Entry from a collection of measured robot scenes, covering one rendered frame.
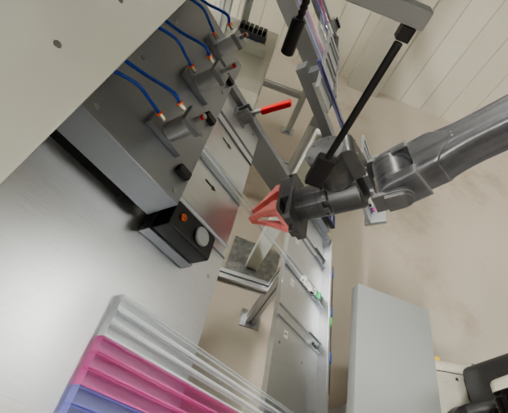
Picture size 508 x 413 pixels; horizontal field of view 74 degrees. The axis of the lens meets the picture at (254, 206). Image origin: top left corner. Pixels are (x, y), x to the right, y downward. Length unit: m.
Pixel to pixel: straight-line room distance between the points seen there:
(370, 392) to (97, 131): 0.86
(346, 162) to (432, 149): 0.11
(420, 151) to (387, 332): 0.67
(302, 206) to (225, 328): 1.05
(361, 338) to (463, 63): 3.02
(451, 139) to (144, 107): 0.38
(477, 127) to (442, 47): 3.10
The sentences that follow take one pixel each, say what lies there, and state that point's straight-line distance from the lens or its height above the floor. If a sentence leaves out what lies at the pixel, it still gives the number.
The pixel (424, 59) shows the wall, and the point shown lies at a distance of 3.61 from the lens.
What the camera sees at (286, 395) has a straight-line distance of 0.66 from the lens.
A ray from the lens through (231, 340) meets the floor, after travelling 1.52.
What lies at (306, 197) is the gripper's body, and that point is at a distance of 0.54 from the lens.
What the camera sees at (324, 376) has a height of 0.73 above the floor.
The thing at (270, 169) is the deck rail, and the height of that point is 0.90.
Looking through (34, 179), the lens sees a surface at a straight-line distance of 0.36.
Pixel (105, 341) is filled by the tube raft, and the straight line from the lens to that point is 0.36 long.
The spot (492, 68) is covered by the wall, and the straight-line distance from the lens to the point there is 3.77.
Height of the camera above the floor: 1.41
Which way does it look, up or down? 48 degrees down
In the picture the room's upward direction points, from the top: 24 degrees clockwise
